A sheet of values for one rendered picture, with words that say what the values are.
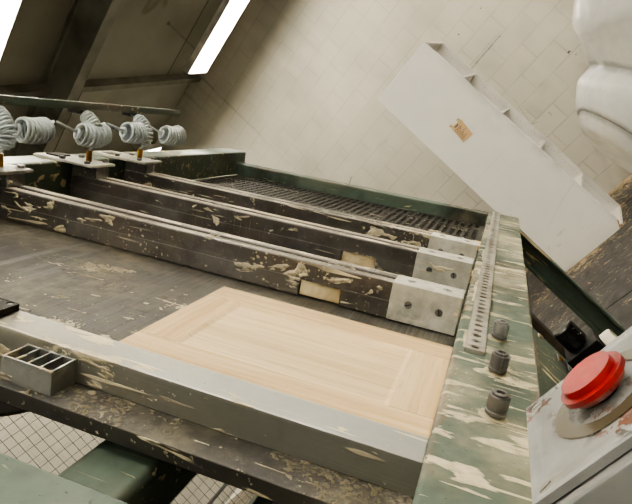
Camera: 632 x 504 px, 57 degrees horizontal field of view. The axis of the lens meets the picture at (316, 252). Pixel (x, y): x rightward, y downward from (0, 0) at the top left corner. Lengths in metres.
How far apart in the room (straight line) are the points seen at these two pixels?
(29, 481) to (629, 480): 0.40
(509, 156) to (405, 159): 1.89
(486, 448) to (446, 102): 4.32
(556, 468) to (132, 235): 1.04
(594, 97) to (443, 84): 4.27
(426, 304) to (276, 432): 0.50
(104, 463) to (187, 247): 0.61
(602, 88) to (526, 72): 5.57
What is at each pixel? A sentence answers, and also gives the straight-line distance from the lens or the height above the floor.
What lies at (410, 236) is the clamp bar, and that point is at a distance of 1.57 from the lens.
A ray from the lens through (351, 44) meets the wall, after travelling 6.56.
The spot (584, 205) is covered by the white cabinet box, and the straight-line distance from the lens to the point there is 4.85.
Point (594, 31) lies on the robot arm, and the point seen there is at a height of 1.07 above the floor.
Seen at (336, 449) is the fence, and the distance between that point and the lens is 0.62.
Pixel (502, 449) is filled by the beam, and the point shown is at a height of 0.85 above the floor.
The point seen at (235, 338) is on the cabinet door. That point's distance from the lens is 0.85.
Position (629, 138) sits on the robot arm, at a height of 0.99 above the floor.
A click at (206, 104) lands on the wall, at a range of 7.50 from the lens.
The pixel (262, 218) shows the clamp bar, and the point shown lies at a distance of 1.43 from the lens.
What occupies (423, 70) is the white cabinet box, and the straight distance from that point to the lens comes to 4.87.
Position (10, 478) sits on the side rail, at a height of 1.15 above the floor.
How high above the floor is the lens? 1.06
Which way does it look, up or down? 5 degrees up
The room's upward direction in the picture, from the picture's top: 45 degrees counter-clockwise
